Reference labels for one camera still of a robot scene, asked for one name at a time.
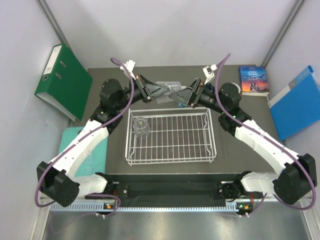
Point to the clear glass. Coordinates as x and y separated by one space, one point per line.
141 127
172 87

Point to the blue folder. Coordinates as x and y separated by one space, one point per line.
297 106

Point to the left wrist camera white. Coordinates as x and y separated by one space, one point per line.
128 69

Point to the orange patterned mug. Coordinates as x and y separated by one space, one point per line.
236 89

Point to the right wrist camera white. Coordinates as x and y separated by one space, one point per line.
209 72

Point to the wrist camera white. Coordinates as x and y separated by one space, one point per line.
128 69
209 72

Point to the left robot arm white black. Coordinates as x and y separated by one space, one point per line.
57 179

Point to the dark blue mug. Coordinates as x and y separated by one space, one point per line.
210 87

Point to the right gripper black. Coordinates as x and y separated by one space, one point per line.
184 96

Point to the teal cutting board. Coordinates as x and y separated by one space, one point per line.
95 161

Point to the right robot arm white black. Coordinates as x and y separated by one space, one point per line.
294 175

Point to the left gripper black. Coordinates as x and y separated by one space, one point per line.
154 90

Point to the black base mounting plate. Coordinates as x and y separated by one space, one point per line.
175 190

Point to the green lever arch binder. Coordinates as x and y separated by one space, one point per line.
65 84

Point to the white wire dish rack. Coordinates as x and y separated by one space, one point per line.
177 135

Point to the Jane Eyre book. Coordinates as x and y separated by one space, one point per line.
253 81

